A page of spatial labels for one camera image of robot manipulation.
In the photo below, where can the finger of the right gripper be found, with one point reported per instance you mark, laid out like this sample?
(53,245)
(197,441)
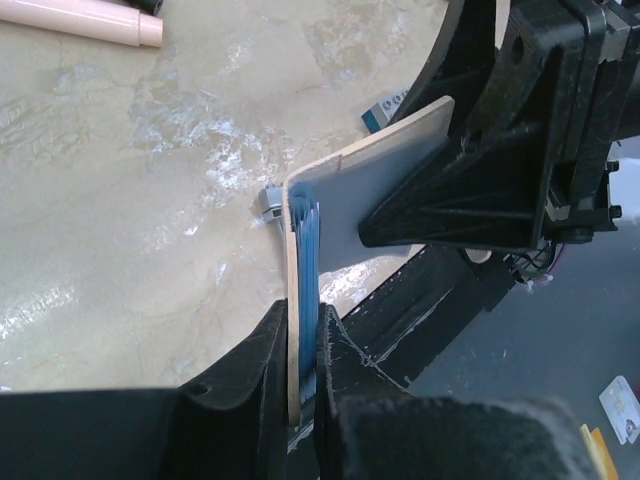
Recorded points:
(487,186)

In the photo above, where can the blue toy brick block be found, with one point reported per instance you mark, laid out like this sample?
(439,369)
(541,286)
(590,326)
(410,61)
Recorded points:
(381,112)

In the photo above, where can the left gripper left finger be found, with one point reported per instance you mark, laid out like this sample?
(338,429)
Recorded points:
(229,422)

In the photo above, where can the pink microphone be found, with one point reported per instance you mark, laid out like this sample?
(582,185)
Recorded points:
(99,20)

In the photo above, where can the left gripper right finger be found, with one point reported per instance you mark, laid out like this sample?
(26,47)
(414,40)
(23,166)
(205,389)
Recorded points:
(366,426)

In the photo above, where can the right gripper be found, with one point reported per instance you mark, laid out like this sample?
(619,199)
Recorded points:
(606,100)

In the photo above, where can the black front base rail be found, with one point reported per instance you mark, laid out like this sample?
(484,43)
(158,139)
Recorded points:
(387,340)

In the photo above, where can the grey truss beam piece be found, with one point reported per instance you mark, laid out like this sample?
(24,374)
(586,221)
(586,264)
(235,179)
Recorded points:
(270,200)

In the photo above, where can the beige card holder wallet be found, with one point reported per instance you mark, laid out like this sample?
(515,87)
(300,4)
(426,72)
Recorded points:
(322,206)

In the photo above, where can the black microphone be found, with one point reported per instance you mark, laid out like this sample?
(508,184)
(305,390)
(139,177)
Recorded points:
(151,7)

